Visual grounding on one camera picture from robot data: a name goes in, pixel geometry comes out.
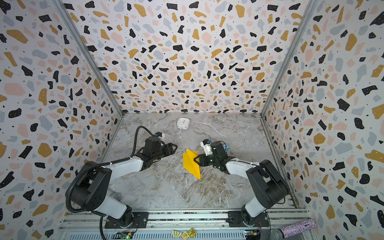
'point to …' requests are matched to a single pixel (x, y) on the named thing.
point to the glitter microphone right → (283, 232)
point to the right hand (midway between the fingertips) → (194, 157)
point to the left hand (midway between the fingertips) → (174, 145)
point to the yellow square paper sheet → (190, 164)
